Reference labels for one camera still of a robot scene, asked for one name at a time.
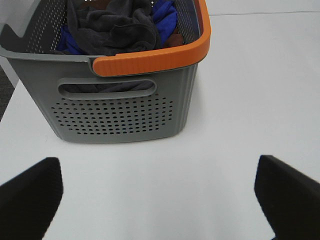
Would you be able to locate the brown towel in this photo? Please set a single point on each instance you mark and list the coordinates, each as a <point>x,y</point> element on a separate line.
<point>174,40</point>

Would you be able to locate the blue towel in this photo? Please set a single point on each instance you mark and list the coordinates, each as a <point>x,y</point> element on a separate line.
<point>163,14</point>

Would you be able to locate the grey perforated basket orange rim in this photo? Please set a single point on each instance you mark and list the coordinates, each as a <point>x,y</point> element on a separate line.
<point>95,99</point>

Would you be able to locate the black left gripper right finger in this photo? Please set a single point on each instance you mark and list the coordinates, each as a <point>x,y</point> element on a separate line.
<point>289,199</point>

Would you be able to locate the dark grey towel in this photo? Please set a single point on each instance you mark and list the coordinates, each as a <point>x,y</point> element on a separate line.
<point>124,26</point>

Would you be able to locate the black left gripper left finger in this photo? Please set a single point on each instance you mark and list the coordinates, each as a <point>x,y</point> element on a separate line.
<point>30,200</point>

